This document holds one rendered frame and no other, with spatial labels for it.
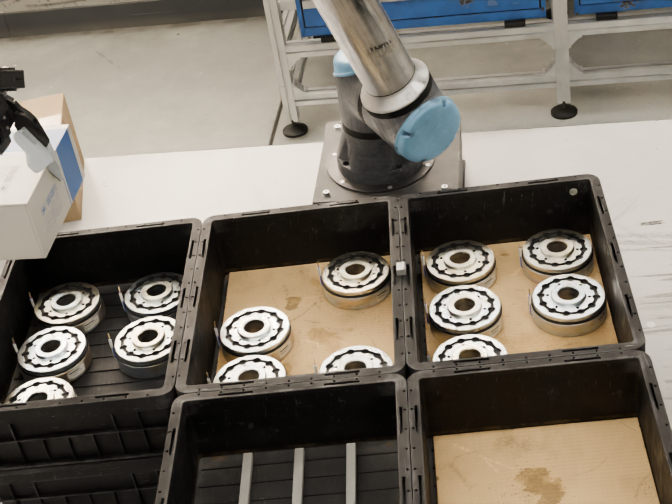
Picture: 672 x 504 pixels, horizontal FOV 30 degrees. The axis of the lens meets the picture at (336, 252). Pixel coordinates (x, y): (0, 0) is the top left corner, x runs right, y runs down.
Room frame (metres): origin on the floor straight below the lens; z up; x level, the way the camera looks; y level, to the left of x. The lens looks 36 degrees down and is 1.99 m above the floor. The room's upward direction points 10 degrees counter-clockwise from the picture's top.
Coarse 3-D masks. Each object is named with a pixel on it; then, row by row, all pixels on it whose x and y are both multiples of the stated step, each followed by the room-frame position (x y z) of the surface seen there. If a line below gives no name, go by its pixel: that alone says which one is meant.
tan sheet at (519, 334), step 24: (504, 264) 1.49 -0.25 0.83; (504, 288) 1.43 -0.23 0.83; (528, 288) 1.42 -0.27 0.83; (504, 312) 1.38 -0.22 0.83; (528, 312) 1.37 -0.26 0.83; (432, 336) 1.35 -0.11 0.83; (504, 336) 1.33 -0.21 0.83; (528, 336) 1.32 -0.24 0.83; (552, 336) 1.31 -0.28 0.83; (600, 336) 1.29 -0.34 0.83
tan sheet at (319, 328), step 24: (312, 264) 1.57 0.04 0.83; (240, 288) 1.55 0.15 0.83; (264, 288) 1.53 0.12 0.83; (288, 288) 1.52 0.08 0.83; (312, 288) 1.51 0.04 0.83; (288, 312) 1.47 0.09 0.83; (312, 312) 1.46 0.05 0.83; (336, 312) 1.45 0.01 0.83; (360, 312) 1.44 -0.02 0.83; (384, 312) 1.43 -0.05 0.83; (312, 336) 1.40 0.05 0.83; (336, 336) 1.39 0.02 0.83; (360, 336) 1.38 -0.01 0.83; (384, 336) 1.37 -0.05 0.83; (288, 360) 1.36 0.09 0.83; (312, 360) 1.35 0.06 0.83
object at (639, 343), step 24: (432, 192) 1.57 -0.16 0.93; (456, 192) 1.55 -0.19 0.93; (480, 192) 1.55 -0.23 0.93; (600, 192) 1.49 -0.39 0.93; (408, 216) 1.51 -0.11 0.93; (600, 216) 1.43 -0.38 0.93; (408, 240) 1.45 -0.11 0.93; (408, 264) 1.40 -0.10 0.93; (408, 288) 1.35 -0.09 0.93; (624, 288) 1.27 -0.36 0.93; (408, 312) 1.29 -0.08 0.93; (408, 336) 1.25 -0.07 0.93; (408, 360) 1.20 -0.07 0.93; (456, 360) 1.18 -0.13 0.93; (480, 360) 1.18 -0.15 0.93; (504, 360) 1.17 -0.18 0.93
